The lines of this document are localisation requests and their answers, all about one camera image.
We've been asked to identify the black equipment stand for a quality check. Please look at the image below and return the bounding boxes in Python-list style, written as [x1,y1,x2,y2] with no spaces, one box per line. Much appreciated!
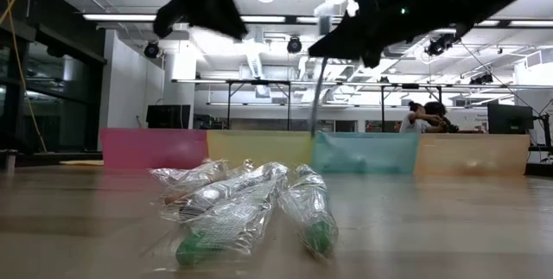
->
[525,112,553,172]

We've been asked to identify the yellow flat plastic lid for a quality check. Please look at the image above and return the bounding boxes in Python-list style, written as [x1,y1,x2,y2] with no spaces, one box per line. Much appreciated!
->
[58,159,105,168]

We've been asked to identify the black background metal frame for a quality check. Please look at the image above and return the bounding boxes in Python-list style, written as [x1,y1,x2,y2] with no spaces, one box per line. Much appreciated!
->
[224,79,445,134]

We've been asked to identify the purple wrapped toothbrush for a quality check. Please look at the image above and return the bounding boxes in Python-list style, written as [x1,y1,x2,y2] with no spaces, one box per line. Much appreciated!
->
[159,162,289,224]

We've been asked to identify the orange wrapped toothbrush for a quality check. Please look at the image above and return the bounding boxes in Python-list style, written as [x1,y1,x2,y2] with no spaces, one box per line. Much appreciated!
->
[149,160,232,206]

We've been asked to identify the person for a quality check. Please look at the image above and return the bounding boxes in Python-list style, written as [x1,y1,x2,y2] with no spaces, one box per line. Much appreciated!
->
[423,100,460,134]
[399,100,433,134]

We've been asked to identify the pink translucent plastic bin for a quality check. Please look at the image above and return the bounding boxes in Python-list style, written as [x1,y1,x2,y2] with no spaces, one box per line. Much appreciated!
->
[99,127,210,170]

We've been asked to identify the black beam with light strips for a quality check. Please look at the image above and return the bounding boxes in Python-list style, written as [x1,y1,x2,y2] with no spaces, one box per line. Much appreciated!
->
[81,13,519,29]

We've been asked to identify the green wrapped toothbrush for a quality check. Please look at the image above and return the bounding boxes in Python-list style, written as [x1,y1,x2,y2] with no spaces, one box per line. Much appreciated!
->
[175,174,282,267]
[278,164,340,259]

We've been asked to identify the green translucent plastic bin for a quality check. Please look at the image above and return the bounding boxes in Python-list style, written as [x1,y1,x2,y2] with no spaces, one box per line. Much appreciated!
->
[311,131,420,174]

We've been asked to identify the black ceiling camera cluster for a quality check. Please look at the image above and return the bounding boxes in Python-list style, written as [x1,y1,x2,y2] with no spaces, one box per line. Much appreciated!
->
[424,31,462,58]

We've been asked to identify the yellow translucent plastic bin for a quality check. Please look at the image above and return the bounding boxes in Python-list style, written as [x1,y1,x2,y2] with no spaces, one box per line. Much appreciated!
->
[206,130,315,170]

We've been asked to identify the yellow cable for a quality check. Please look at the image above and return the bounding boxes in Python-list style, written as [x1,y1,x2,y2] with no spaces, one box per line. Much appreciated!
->
[0,0,48,154]

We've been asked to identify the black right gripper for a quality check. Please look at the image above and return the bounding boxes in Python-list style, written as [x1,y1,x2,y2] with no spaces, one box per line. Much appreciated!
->
[308,0,454,69]

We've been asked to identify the black monitor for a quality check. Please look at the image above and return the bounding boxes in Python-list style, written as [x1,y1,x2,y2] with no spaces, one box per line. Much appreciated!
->
[145,104,192,130]
[487,103,535,136]

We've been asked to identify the orange translucent plastic bin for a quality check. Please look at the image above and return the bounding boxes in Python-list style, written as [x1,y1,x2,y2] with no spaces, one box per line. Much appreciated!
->
[414,133,531,176]

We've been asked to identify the black ceiling spotlight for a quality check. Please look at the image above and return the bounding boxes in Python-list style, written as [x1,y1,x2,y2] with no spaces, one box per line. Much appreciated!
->
[286,35,303,54]
[143,40,162,60]

